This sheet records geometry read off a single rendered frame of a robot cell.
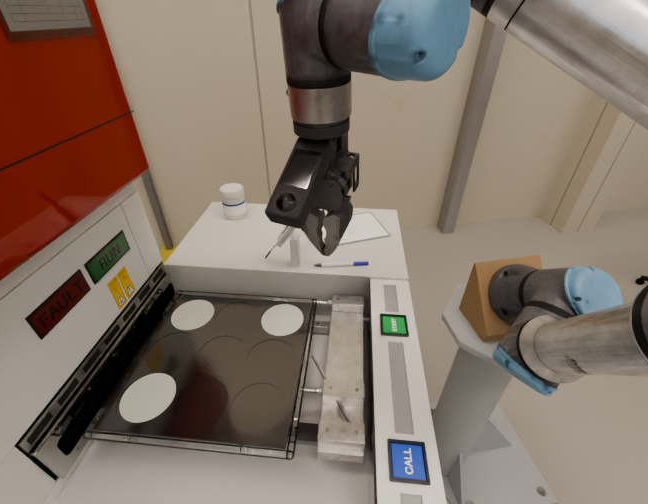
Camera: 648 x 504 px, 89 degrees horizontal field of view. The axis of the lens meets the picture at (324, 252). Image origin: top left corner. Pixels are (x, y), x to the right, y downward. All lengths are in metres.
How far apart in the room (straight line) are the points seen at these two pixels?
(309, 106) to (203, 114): 1.96
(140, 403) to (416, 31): 0.71
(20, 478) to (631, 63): 0.90
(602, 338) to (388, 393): 0.32
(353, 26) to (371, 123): 2.11
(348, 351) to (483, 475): 1.04
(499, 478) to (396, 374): 1.10
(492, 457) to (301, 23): 1.65
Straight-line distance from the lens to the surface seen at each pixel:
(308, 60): 0.39
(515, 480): 1.74
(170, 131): 2.42
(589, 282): 0.79
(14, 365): 0.68
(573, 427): 2.00
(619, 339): 0.51
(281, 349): 0.76
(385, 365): 0.66
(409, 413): 0.63
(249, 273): 0.87
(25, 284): 0.66
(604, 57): 0.41
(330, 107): 0.40
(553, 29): 0.40
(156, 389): 0.77
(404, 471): 0.58
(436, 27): 0.31
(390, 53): 0.31
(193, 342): 0.82
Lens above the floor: 1.49
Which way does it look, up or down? 36 degrees down
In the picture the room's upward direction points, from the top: straight up
